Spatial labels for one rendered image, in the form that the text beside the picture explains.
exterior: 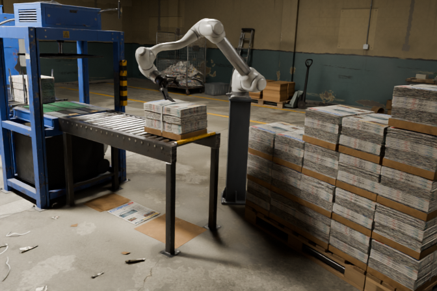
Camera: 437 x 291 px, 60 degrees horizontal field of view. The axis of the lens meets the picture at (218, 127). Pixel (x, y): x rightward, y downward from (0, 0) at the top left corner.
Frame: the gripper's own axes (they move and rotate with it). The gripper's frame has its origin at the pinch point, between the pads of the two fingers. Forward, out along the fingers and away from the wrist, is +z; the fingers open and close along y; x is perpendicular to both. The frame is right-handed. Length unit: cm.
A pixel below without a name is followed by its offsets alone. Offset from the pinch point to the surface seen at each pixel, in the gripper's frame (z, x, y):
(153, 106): -3.8, 15.1, 12.2
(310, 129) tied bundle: 89, -35, -26
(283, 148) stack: 78, -42, 1
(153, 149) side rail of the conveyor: 20.4, 28.1, 29.9
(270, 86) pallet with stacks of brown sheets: -190, -600, 165
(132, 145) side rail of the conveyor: 2.5, 28.1, 40.5
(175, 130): 21.7, 14.8, 14.6
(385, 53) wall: -30, -707, -16
